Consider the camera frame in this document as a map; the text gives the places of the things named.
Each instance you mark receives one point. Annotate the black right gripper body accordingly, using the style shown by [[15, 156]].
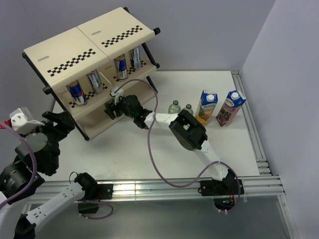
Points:
[[119, 108]]

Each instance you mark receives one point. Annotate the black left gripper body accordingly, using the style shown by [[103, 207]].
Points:
[[55, 133]]

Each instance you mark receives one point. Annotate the energy drink can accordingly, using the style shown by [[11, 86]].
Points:
[[121, 67], [135, 58], [95, 81], [77, 93]]

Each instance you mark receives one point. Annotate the glass bottle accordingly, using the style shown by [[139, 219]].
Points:
[[188, 108], [174, 108]]

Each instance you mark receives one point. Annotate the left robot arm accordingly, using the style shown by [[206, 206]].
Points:
[[38, 152]]

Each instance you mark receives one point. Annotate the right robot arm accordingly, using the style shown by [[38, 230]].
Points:
[[188, 131]]

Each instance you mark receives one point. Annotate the beige three-tier shelf rack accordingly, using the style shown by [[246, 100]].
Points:
[[71, 55]]

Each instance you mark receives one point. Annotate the pineapple juice carton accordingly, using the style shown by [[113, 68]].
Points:
[[207, 103]]

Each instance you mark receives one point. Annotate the red grape juice carton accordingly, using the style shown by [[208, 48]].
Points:
[[232, 104]]

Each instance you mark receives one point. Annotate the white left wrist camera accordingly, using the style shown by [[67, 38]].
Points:
[[22, 121]]

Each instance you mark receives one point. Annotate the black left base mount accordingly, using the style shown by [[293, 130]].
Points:
[[98, 193]]

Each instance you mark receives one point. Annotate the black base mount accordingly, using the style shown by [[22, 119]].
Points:
[[98, 193], [224, 197]]

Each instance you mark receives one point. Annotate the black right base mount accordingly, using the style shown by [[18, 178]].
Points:
[[224, 197]]

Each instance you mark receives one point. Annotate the aluminium rail frame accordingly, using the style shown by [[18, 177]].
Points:
[[119, 155]]

